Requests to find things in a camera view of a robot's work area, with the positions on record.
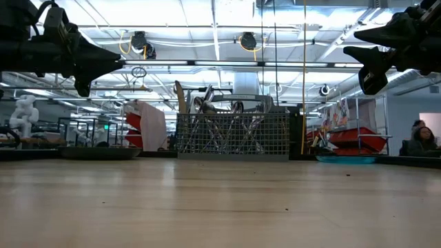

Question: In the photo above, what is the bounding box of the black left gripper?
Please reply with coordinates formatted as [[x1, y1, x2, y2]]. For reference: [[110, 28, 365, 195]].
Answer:
[[32, 6, 125, 99]]

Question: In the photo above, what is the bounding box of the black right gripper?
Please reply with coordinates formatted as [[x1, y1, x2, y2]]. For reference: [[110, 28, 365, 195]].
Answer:
[[342, 5, 441, 96]]

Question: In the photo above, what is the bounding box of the silver knife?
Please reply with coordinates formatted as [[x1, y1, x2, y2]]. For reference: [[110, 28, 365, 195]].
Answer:
[[203, 84, 214, 104], [173, 79, 187, 114]]

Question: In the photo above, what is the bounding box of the silver spoon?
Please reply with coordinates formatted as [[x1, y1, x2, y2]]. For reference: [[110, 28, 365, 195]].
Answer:
[[192, 96, 205, 113]]

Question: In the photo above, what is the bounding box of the grey plastic cutlery basket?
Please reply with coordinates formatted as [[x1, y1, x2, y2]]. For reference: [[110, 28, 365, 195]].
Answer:
[[175, 94, 291, 163]]

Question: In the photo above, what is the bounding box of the red storage bin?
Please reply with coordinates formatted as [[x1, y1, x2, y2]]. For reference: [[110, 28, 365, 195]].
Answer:
[[125, 130, 144, 149], [328, 126, 388, 152], [332, 147, 380, 157], [125, 111, 142, 132]]

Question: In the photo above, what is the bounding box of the black round plate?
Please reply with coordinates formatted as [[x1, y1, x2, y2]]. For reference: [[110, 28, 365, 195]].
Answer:
[[57, 145, 143, 161]]

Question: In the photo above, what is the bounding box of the pale pink sheet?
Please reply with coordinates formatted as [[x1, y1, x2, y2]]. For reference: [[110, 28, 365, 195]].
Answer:
[[136, 101, 169, 153]]

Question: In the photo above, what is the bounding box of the black box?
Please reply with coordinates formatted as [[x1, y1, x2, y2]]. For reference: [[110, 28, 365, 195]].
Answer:
[[287, 105, 305, 161]]

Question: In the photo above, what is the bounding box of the long ceiling light bar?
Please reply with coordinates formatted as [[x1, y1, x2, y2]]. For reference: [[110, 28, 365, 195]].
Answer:
[[122, 59, 367, 68]]

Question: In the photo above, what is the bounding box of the black metal frame rig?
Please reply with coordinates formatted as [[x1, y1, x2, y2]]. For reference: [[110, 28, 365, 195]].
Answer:
[[57, 116, 121, 147]]

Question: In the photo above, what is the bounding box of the chrome wire shelf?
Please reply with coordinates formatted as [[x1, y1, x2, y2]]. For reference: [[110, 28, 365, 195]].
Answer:
[[353, 95, 394, 156]]

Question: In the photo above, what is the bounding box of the yellow cable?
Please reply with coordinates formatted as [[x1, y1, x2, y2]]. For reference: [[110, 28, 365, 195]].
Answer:
[[300, 0, 308, 156]]

